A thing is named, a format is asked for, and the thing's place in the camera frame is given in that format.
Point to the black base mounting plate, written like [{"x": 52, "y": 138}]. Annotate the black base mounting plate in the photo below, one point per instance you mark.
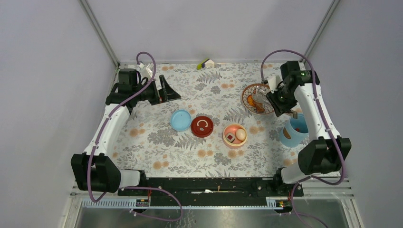
[{"x": 215, "y": 192}]

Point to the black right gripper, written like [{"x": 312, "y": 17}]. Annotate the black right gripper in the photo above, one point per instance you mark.
[{"x": 278, "y": 108}]

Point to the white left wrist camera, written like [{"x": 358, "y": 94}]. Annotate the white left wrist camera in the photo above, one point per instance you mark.
[{"x": 146, "y": 70}]

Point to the light blue round lid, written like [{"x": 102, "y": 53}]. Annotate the light blue round lid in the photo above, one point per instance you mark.
[{"x": 180, "y": 120}]

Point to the small toy house block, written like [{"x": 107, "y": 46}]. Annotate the small toy house block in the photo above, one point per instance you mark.
[{"x": 205, "y": 64}]

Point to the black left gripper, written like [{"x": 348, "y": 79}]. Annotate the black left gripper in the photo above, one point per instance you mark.
[{"x": 166, "y": 92}]

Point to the light blue cup container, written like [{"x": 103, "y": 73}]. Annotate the light blue cup container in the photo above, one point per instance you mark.
[{"x": 294, "y": 131}]

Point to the patterned ceramic plate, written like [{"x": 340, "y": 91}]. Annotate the patterned ceramic plate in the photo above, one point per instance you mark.
[{"x": 263, "y": 88}]

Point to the clear plastic tongs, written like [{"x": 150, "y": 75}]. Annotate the clear plastic tongs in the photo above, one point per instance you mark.
[{"x": 259, "y": 97}]

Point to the red round lid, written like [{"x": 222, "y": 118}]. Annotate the red round lid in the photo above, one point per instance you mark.
[{"x": 202, "y": 126}]

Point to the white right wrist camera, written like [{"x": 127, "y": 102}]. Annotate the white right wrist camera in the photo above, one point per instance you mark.
[{"x": 273, "y": 82}]

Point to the orange fried shrimp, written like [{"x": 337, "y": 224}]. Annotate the orange fried shrimp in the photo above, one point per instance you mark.
[
  {"x": 251, "y": 101},
  {"x": 260, "y": 108}
]

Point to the white egg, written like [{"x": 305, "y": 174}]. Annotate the white egg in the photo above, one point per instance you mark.
[{"x": 241, "y": 134}]

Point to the red white sushi piece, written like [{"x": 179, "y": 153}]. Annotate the red white sushi piece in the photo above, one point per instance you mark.
[{"x": 230, "y": 137}]

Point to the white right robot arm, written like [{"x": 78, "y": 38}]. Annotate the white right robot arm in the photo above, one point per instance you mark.
[{"x": 326, "y": 149}]

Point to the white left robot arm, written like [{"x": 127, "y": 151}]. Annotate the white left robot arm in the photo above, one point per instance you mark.
[{"x": 93, "y": 169}]

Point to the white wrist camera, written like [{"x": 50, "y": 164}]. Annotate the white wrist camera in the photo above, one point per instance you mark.
[
  {"x": 146, "y": 70},
  {"x": 273, "y": 82}
]

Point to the floral patterned tablecloth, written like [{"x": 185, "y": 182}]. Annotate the floral patterned tablecloth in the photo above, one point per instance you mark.
[{"x": 148, "y": 142}]

